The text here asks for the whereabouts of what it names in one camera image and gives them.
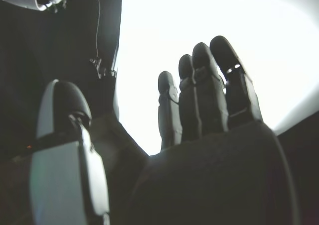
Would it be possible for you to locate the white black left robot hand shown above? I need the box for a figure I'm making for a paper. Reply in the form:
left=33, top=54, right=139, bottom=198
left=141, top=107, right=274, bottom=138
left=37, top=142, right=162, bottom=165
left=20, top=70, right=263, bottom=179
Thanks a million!
left=29, top=35, right=300, bottom=225

